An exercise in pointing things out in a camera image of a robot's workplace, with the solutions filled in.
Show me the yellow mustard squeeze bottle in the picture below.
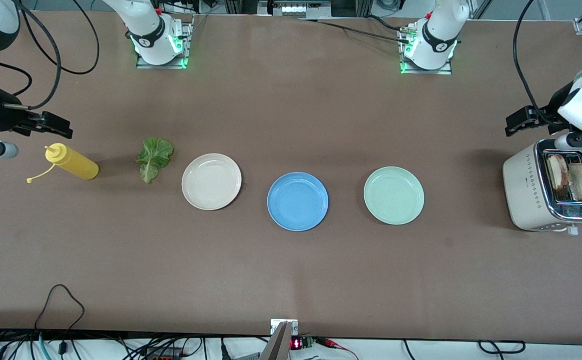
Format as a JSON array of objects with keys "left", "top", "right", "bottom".
[{"left": 27, "top": 143, "right": 99, "bottom": 184}]

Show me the green lettuce leaf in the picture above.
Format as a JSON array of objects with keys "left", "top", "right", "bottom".
[{"left": 136, "top": 138, "right": 174, "bottom": 184}]

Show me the light green plate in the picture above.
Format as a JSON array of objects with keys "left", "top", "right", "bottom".
[{"left": 363, "top": 166, "right": 425, "bottom": 226}]

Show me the beige plate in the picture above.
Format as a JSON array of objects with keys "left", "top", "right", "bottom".
[{"left": 181, "top": 153, "right": 242, "bottom": 211}]

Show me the blue plate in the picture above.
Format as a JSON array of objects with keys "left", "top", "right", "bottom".
[{"left": 267, "top": 172, "right": 329, "bottom": 232}]

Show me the cream and chrome toaster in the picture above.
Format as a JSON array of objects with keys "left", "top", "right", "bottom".
[{"left": 503, "top": 138, "right": 582, "bottom": 236}]

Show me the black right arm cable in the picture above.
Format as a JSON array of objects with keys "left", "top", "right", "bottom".
[{"left": 0, "top": 0, "right": 100, "bottom": 110}]

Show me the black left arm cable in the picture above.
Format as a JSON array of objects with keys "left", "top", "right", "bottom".
[{"left": 513, "top": 0, "right": 551, "bottom": 126}]

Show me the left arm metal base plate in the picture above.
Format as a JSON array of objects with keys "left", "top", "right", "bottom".
[{"left": 399, "top": 27, "right": 453, "bottom": 76}]

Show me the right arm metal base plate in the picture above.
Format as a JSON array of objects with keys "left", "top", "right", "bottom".
[{"left": 136, "top": 20, "right": 192, "bottom": 70}]

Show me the thin black looped cable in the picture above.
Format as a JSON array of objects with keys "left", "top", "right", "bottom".
[{"left": 33, "top": 284, "right": 85, "bottom": 331}]

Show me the black cable to arm base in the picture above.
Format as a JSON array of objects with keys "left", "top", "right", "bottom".
[{"left": 296, "top": 15, "right": 411, "bottom": 45}]

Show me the teal cable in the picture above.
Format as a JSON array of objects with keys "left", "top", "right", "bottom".
[{"left": 37, "top": 331, "right": 52, "bottom": 360}]

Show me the black coiled cable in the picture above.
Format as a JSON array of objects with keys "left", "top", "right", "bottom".
[{"left": 478, "top": 340, "right": 526, "bottom": 355}]

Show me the metal frame with light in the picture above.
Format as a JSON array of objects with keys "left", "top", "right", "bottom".
[{"left": 257, "top": 0, "right": 332, "bottom": 20}]

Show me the red wire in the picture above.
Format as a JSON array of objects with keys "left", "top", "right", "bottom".
[{"left": 316, "top": 337, "right": 360, "bottom": 360}]

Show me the small white bracket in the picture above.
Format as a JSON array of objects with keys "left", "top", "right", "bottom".
[{"left": 270, "top": 318, "right": 299, "bottom": 336}]

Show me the grey camera pole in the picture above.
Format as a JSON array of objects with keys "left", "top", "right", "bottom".
[{"left": 260, "top": 321, "right": 293, "bottom": 360}]

